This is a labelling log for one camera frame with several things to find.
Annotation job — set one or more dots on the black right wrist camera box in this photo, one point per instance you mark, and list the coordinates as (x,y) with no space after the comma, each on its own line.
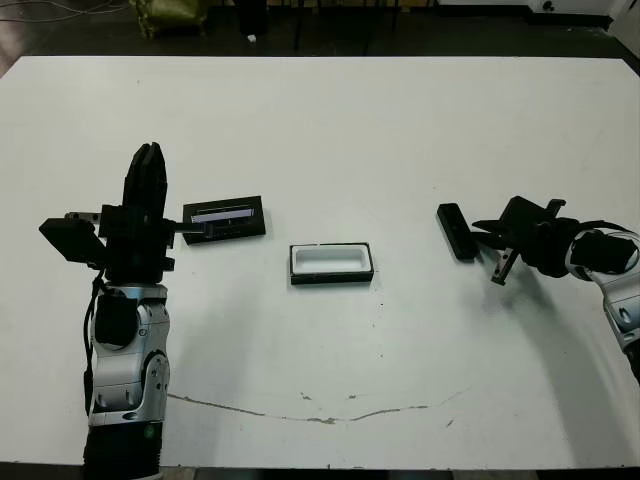
(522,210)

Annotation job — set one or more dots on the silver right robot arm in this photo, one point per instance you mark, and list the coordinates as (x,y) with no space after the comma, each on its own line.
(620,295)

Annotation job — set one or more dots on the white board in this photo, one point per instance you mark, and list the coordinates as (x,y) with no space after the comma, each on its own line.
(631,27)

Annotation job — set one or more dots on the black box with white insert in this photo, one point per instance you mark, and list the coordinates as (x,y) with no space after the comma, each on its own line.
(330,280)

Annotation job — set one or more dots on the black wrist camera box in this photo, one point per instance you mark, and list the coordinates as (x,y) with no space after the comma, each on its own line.
(72,239)
(522,210)

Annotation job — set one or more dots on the olive green bag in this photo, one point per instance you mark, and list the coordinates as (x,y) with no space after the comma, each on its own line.
(167,16)

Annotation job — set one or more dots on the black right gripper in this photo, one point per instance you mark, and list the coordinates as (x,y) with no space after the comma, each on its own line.
(542,245)

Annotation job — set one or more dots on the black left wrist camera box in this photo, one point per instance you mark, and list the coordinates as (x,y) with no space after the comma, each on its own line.
(72,239)

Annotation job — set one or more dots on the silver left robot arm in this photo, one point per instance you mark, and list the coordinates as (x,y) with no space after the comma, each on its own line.
(122,370)

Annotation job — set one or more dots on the black slim camera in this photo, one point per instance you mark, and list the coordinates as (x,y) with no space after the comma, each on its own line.
(456,231)

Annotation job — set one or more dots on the black box lid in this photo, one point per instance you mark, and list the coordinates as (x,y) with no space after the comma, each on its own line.
(225,220)

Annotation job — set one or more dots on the white cabinet with black knob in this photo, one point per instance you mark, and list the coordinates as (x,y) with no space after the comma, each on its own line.
(575,11)

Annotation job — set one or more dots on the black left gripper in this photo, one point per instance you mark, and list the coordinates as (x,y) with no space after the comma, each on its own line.
(135,250)

